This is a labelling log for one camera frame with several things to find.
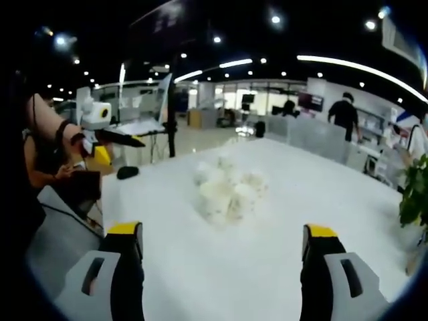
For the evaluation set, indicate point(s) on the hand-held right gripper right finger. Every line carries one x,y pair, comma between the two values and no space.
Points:
317,287

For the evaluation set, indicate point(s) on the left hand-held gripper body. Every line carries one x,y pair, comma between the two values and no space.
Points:
95,115

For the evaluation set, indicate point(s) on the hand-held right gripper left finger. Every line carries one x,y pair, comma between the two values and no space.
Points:
127,287

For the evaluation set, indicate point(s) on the pile of white paper cups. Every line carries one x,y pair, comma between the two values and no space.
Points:
224,194

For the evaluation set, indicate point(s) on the person's left hand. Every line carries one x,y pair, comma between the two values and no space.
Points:
80,143

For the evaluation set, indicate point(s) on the small black pouch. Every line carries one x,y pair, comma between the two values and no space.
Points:
127,172

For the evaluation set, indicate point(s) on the dark bag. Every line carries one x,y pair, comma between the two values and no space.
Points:
83,187

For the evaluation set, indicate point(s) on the black stand pole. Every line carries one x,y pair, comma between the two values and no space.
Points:
172,127

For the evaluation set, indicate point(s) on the white reflector panel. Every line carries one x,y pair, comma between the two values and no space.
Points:
164,98

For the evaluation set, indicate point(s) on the white table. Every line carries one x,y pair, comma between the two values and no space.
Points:
254,267

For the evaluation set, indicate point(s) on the cardboard box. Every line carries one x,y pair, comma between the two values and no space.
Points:
200,118

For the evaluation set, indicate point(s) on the green potted plant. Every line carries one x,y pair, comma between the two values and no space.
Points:
414,190

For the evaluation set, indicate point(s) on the frosted partition panel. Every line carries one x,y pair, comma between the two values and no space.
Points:
307,137

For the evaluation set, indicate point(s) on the long ceiling strip light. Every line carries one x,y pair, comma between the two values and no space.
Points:
361,68

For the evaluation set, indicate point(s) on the wall monitor screen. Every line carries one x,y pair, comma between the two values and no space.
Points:
311,101

